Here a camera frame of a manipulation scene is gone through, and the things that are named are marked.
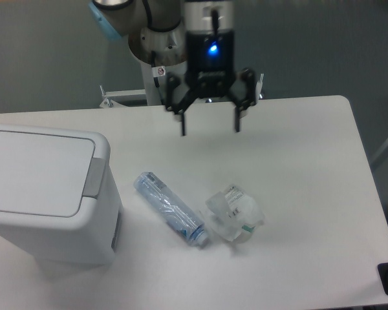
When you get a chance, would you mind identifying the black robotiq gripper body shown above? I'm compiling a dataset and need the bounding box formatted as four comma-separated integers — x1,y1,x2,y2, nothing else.
184,30,236,99

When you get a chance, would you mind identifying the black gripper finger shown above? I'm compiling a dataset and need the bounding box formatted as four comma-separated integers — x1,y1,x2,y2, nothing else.
164,72,200,136
226,67,257,132

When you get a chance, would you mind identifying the white push-top trash can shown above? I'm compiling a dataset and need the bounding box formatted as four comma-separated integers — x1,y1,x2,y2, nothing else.
0,124,122,265

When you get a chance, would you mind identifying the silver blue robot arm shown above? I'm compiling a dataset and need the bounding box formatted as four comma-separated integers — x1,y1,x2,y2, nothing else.
89,1,259,135

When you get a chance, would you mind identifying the crushed clear plastic bottle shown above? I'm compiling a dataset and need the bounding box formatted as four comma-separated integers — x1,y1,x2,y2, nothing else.
134,172,210,248

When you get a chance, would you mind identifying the crumpled clear plastic packaging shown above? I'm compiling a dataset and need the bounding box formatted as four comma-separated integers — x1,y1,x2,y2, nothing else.
200,184,265,242

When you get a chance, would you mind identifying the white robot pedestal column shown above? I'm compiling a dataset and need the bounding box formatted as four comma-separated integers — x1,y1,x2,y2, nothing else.
140,61,188,106

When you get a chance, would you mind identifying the white pedestal base frame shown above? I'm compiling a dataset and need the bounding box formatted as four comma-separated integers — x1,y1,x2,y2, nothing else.
99,73,265,109

